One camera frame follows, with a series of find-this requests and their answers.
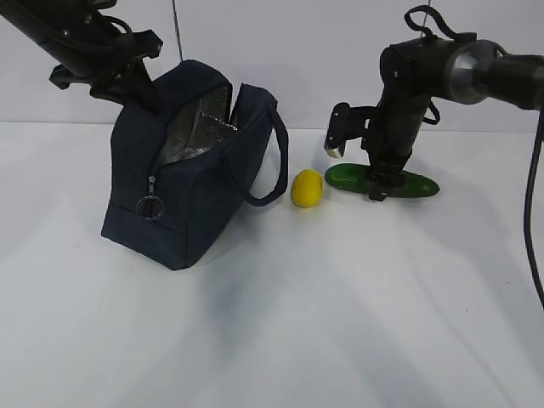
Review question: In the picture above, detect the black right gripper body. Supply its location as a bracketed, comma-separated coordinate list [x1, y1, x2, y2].
[359, 101, 429, 201]

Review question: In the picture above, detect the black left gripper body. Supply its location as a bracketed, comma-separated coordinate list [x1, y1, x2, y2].
[49, 30, 163, 113]

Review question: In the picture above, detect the dark green cucumber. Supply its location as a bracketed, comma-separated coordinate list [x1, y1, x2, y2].
[325, 163, 440, 201]

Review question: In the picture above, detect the yellow lemon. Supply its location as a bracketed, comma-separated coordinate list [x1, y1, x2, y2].
[291, 169, 324, 208]

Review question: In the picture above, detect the navy blue lunch bag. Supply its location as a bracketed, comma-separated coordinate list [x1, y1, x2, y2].
[101, 59, 289, 270]

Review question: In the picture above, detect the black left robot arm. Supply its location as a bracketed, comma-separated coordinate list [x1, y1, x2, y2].
[1, 0, 163, 114]

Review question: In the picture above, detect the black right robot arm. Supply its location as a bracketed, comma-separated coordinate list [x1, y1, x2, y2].
[367, 39, 543, 201]

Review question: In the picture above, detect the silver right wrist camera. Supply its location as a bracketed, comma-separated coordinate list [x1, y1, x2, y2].
[324, 102, 351, 159]

